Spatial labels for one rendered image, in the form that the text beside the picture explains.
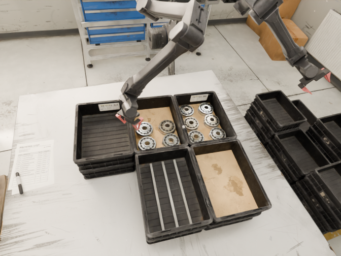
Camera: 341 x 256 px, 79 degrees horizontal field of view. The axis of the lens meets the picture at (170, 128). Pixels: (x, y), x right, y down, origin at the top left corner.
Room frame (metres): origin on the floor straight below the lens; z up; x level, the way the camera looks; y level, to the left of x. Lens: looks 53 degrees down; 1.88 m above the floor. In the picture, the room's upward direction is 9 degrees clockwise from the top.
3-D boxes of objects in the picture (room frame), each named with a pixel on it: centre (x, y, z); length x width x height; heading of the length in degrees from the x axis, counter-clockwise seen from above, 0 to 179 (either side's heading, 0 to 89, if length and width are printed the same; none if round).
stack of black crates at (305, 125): (1.59, -1.33, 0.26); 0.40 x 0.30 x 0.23; 25
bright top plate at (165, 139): (0.68, -0.02, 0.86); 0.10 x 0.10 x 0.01
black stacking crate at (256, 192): (0.49, -0.33, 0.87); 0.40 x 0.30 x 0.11; 20
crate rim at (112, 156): (0.65, 0.37, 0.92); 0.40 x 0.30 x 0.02; 20
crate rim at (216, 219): (0.49, -0.33, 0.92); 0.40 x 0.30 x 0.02; 20
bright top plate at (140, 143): (0.63, 0.12, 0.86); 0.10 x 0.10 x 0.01
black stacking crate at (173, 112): (0.76, 0.09, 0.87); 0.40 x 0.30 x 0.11; 20
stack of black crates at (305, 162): (1.06, -1.14, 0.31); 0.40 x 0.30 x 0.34; 25
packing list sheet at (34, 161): (0.47, 0.77, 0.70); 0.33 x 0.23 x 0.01; 25
